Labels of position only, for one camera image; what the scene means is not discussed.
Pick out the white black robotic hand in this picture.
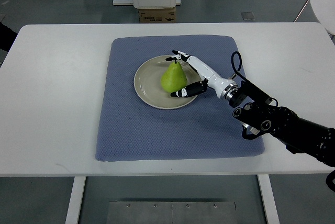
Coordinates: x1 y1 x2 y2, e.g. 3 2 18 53
166 51 238 100

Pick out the green pear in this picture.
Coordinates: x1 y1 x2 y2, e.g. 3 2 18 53
160 61 187 93

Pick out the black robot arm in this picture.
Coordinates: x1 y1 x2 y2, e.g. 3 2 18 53
229 51 334 167

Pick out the grey floor plate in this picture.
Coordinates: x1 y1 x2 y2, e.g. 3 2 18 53
241 12 255 21

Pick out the cream round plate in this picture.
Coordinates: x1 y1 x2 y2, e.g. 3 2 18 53
133 55 196 109

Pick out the white right table leg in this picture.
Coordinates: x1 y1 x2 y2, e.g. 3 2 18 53
257 174 280 224

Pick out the white table leg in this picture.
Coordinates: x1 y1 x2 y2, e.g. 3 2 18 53
65 176 86 224
257 174 280 224

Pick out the blue textured mat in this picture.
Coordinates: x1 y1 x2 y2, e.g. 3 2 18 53
95 35 264 161

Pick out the brown cardboard box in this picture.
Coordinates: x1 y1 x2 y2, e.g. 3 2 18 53
138 7 176 24

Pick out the white chair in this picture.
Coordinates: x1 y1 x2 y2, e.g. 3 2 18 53
293 0 335 37

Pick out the white left table leg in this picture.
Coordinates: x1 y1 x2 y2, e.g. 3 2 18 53
65 176 86 224

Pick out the black object at left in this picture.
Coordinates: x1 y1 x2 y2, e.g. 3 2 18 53
0 22 18 52

